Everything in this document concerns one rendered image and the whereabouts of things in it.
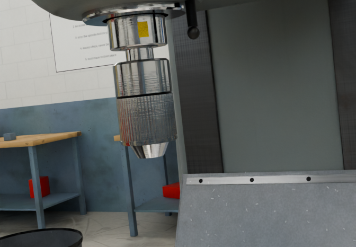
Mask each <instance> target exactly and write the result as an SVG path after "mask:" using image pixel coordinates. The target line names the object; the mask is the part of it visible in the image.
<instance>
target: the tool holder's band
mask: <svg viewBox="0 0 356 247"><path fill-rule="evenodd" d="M158 70H170V62H169V60H168V59H167V58H151V59H140V60H131V61H124V62H119V63H115V64H113V66H112V72H113V76H116V75H123V74H132V73H141V72H151V71H158Z"/></svg>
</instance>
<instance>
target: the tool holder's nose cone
mask: <svg viewBox="0 0 356 247"><path fill-rule="evenodd" d="M168 143H169V142H165V143H160V144H152V145H142V146H131V148H132V150H133V151H134V153H135V154H136V156H137V157H138V158H153V157H160V156H163V155H164V154H165V151H166V149H167V146H168Z"/></svg>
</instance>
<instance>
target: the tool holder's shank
mask: <svg viewBox="0 0 356 247"><path fill-rule="evenodd" d="M157 47H158V46H156V45H152V46H138V47H130V48H123V49H120V51H125V53H126V61H131V60H140V59H151V58H154V52H153V48H157Z"/></svg>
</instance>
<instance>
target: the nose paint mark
mask: <svg viewBox="0 0 356 247"><path fill-rule="evenodd" d="M137 24H138V33H139V38H141V37H148V36H149V33H148V23H147V21H144V22H137Z"/></svg>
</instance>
